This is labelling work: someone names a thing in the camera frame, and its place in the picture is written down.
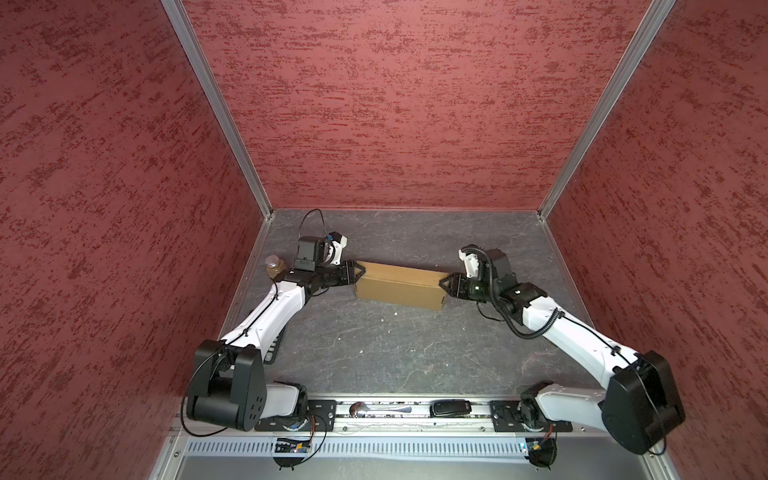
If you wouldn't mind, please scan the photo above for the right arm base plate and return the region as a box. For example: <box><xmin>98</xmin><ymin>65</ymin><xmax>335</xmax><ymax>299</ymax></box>
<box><xmin>489</xmin><ymin>400</ymin><xmax>573</xmax><ymax>435</ymax></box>

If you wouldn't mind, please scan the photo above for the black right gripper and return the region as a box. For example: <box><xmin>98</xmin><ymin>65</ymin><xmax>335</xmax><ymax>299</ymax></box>
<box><xmin>437</xmin><ymin>273</ymin><xmax>497</xmax><ymax>302</ymax></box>

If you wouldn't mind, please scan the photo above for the aluminium corner post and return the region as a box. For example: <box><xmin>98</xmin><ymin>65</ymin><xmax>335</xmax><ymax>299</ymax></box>
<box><xmin>161</xmin><ymin>0</ymin><xmax>273</xmax><ymax>221</ymax></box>
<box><xmin>538</xmin><ymin>0</ymin><xmax>676</xmax><ymax>223</ymax></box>

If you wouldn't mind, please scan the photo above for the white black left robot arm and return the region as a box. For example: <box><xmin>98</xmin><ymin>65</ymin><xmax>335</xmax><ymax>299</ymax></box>
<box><xmin>180</xmin><ymin>232</ymin><xmax>366</xmax><ymax>432</ymax></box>

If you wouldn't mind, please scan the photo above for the aluminium front rail frame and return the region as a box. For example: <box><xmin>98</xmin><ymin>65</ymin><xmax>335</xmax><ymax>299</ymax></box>
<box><xmin>149</xmin><ymin>392</ymin><xmax>679</xmax><ymax>480</ymax></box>

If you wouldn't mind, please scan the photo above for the black car key fob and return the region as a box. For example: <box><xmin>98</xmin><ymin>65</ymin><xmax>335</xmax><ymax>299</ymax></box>
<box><xmin>429</xmin><ymin>399</ymin><xmax>472</xmax><ymax>418</ymax></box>

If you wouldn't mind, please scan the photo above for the aluminium corner post right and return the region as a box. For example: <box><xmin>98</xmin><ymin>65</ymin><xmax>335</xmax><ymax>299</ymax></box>
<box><xmin>538</xmin><ymin>0</ymin><xmax>676</xmax><ymax>223</ymax></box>

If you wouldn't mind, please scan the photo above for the brown cardboard box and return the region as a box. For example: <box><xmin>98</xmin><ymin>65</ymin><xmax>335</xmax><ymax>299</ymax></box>
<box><xmin>355</xmin><ymin>262</ymin><xmax>449</xmax><ymax>311</ymax></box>

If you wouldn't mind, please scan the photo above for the glass jar with lid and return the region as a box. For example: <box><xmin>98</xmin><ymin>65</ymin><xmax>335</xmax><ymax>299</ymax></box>
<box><xmin>265</xmin><ymin>254</ymin><xmax>286</xmax><ymax>281</ymax></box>

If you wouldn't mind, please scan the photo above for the metal spoon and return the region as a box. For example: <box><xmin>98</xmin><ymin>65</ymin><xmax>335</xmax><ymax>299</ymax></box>
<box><xmin>349</xmin><ymin>402</ymin><xmax>412</xmax><ymax>418</ymax></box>

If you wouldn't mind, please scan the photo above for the black calculator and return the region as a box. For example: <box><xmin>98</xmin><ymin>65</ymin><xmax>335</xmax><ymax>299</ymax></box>
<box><xmin>263</xmin><ymin>328</ymin><xmax>285</xmax><ymax>365</ymax></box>

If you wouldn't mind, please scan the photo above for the aluminium corner post left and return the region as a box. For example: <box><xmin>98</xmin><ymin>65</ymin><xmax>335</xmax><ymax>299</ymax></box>
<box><xmin>161</xmin><ymin>0</ymin><xmax>273</xmax><ymax>221</ymax></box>

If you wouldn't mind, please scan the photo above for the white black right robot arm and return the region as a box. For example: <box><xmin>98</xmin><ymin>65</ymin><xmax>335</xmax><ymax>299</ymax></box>
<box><xmin>439</xmin><ymin>244</ymin><xmax>685</xmax><ymax>455</ymax></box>

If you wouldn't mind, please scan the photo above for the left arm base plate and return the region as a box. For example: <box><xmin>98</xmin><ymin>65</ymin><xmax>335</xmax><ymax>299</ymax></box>
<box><xmin>254</xmin><ymin>399</ymin><xmax>338</xmax><ymax>434</ymax></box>

